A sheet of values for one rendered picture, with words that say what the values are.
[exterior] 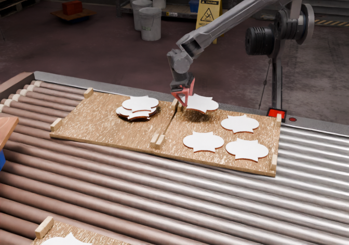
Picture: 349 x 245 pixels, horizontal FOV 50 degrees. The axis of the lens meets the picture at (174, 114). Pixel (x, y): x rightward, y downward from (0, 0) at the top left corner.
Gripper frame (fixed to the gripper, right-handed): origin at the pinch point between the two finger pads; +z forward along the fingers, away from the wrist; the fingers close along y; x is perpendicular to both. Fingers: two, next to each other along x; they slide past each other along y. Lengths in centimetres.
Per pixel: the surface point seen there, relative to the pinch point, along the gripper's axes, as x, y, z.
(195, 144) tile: 5.3, 18.4, 8.8
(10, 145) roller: -58, 33, -6
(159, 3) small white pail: -160, -422, 36
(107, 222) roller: -11, 57, 7
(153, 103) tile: -14.3, 0.0, -0.1
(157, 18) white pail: -133, -328, 37
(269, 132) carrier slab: 29.1, 2.5, 16.2
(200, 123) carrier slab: 4.0, 3.3, 9.3
